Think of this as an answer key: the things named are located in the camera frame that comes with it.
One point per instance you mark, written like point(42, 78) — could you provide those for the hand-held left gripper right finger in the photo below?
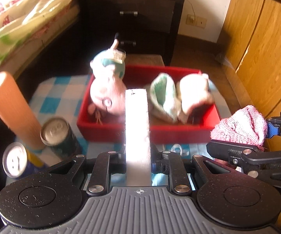
point(172, 168)

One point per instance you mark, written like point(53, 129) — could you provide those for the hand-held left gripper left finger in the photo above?
point(106, 165)

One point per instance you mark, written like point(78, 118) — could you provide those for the pink knitted cloth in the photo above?
point(240, 126)

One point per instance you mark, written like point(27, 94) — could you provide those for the red tray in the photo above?
point(101, 131)

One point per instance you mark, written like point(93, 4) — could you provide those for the white sponge block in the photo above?
point(138, 131)

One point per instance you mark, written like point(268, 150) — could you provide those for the white and green cloth toy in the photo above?
point(164, 95)

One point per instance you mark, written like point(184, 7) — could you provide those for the small clear plastic piece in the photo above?
point(179, 150)

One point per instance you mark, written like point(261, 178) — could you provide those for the dark green drink can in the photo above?
point(60, 139)

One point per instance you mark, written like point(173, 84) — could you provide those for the pink plush toy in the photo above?
point(108, 87)

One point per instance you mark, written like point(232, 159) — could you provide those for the blue white checked cloth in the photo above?
point(55, 102)

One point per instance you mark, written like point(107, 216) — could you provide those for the light wooden wardrobe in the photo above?
point(264, 41)

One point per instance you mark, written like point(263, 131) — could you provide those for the blue and yellow drink can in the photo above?
point(16, 160)

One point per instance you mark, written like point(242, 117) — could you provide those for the orange ribbed cylinder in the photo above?
point(13, 112)

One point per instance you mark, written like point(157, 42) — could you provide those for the dark wooden bed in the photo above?
point(57, 61)

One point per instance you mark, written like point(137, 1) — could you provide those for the dark wooden nightstand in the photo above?
point(155, 41)

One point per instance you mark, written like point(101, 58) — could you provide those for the bed mattress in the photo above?
point(30, 46)

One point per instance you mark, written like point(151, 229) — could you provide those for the floral bed blanket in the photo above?
point(21, 12)

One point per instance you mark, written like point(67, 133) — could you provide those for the beige wall socket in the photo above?
point(196, 21)

